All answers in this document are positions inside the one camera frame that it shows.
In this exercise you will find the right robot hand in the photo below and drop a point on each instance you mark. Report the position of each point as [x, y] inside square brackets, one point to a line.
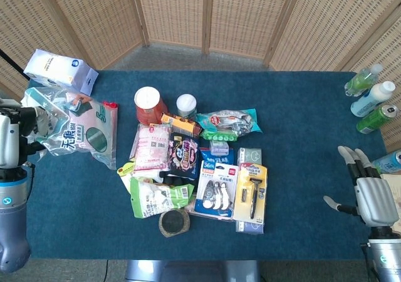
[376, 200]

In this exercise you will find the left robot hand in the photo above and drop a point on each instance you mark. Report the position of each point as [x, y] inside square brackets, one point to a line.
[9, 138]

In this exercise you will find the clear bag with green label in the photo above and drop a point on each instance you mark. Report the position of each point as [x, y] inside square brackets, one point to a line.
[81, 131]

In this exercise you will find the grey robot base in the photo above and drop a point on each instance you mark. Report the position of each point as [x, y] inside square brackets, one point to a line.
[188, 271]

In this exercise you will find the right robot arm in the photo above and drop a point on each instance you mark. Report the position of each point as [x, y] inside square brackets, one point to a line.
[385, 257]

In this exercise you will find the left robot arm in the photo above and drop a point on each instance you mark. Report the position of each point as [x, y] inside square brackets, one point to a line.
[12, 200]

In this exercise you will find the pink and white bag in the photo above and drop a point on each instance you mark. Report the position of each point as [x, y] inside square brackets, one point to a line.
[152, 147]

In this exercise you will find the green white starch bag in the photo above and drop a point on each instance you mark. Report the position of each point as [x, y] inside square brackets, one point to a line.
[147, 200]

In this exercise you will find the teal clear snack bag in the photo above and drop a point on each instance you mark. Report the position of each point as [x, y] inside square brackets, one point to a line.
[225, 120]

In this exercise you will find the light blue drink bottle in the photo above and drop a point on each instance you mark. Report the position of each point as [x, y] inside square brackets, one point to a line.
[390, 161]

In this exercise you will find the green drink can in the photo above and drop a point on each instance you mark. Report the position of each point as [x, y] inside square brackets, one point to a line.
[374, 120]

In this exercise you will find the white and blue box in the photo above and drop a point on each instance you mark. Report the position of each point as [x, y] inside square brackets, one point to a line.
[53, 65]

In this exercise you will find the blue tablecloth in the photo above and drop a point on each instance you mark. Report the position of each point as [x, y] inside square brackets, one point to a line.
[297, 138]

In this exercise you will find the white light blue bottle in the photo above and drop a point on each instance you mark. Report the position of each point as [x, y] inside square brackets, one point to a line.
[369, 100]

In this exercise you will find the yellow green packet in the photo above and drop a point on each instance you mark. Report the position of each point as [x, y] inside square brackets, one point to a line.
[123, 172]

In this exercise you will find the clear green drink bottle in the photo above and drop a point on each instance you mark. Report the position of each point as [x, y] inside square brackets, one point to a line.
[360, 81]

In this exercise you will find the blue white tissue pack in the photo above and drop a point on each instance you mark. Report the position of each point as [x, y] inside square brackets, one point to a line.
[247, 228]

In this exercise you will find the yellow razor blister pack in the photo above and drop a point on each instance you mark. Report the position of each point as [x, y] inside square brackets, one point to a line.
[244, 213]

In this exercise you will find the pale green tissue pack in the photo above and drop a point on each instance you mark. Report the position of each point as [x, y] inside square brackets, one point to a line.
[249, 155]

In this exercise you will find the orange canister with white lid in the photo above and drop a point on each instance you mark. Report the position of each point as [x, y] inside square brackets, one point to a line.
[147, 101]

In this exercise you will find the blue correction tape pack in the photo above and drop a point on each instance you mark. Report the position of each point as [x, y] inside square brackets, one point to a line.
[216, 175]

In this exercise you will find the dark blue pouch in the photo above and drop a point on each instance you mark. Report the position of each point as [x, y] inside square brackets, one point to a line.
[219, 159]

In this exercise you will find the small clear purple box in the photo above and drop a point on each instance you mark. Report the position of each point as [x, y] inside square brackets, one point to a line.
[219, 147]

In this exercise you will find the green wrapped pack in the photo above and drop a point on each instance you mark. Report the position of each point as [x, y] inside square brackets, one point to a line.
[219, 136]

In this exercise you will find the black gloves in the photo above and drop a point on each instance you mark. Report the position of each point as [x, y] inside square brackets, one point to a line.
[175, 180]

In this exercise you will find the yellow and brown carton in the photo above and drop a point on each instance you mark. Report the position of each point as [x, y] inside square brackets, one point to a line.
[181, 123]

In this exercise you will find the black purple pad pack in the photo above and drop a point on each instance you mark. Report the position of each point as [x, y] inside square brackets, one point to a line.
[183, 156]

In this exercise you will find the green white round canister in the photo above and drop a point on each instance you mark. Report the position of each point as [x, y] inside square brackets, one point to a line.
[186, 103]

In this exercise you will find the glass jar with black lid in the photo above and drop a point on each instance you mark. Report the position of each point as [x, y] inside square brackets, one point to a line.
[172, 222]

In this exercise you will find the woven folding screen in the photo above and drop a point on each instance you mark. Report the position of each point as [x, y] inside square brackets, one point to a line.
[172, 12]

